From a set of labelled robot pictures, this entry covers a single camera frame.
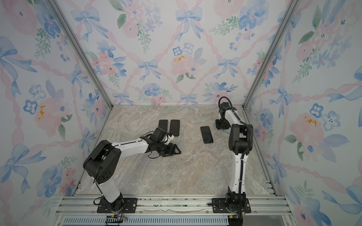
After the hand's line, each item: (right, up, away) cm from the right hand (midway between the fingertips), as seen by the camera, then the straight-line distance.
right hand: (222, 127), depth 106 cm
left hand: (-32, -15, -18) cm, 40 cm away
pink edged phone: (-12, -6, -2) cm, 14 cm away
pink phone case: (-45, +2, +2) cm, 45 cm away
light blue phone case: (+3, -2, -4) cm, 6 cm away
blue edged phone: (-36, 0, +1) cm, 36 cm away
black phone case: (-36, 0, +1) cm, 36 cm away
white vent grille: (-47, -45, -36) cm, 75 cm away
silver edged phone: (-45, +2, +2) cm, 45 cm away
